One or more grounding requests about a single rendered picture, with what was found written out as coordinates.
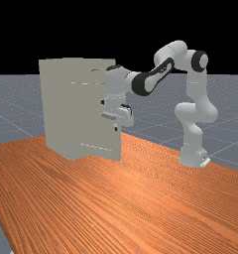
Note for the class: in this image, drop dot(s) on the pale grey cabinet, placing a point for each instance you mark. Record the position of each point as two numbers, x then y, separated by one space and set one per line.
74 109

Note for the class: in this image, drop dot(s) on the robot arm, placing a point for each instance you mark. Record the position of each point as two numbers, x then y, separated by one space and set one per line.
193 99

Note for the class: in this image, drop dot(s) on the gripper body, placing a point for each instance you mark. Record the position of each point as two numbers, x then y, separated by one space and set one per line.
119 110

